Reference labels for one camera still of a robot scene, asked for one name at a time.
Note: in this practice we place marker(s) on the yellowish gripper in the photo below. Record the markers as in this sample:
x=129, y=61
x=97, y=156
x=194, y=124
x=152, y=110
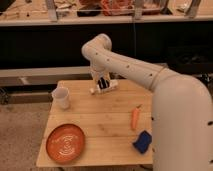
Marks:
x=96, y=75

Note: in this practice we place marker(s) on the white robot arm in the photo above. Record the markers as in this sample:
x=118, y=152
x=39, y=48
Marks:
x=182, y=107

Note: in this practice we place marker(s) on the white tube bottle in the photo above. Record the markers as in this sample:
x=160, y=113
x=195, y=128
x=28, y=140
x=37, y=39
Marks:
x=98, y=90

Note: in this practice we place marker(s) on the wooden table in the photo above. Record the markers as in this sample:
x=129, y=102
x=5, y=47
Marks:
x=106, y=122

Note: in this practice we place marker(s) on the orange toy carrot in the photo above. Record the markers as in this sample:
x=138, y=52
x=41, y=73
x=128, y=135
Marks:
x=135, y=117

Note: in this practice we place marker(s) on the orange plate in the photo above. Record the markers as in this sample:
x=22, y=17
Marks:
x=65, y=143

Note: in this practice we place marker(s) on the blue sponge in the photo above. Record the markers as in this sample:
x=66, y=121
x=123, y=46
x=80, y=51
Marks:
x=143, y=142

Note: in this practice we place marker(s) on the metal shelf rail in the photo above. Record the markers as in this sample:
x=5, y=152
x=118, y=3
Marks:
x=43, y=76

